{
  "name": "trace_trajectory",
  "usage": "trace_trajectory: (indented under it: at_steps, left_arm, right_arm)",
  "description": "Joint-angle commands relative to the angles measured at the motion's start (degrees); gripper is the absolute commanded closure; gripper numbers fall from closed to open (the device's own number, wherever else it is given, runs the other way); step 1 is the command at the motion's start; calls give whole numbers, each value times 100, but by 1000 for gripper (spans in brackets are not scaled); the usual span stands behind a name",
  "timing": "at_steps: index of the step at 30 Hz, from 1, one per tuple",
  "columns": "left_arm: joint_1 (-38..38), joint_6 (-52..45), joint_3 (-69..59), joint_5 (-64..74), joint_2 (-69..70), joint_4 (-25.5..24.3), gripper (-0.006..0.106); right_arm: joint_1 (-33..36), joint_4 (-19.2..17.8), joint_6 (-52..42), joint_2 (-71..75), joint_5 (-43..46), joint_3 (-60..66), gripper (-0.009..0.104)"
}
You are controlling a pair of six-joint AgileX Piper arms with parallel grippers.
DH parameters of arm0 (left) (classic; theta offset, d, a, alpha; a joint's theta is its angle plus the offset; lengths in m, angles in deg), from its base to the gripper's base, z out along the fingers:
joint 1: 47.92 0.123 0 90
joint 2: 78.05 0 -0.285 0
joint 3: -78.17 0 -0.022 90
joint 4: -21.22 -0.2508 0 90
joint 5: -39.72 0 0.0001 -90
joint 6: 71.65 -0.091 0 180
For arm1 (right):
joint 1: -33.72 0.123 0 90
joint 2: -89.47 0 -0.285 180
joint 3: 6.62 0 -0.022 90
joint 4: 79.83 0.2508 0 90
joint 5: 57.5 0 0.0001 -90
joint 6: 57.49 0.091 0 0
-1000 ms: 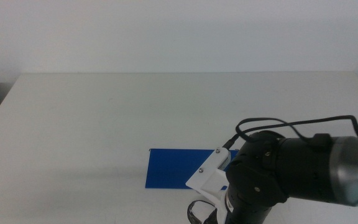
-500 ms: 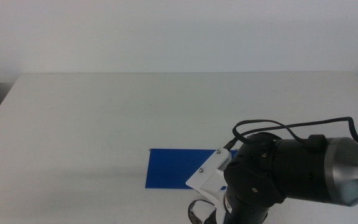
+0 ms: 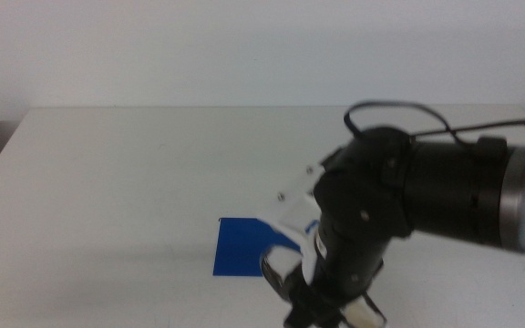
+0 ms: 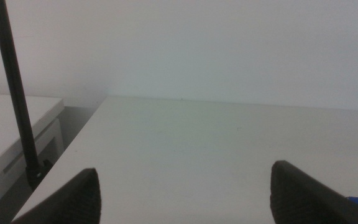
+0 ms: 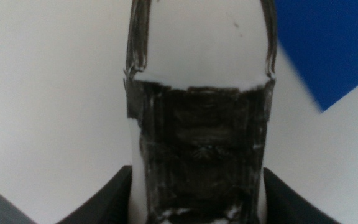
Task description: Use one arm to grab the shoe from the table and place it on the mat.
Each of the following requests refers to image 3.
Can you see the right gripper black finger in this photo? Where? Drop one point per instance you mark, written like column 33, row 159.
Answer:
column 300, row 314
column 335, row 319

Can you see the blue mat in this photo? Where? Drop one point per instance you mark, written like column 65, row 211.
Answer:
column 239, row 248

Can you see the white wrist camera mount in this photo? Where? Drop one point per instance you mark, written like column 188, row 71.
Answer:
column 296, row 205

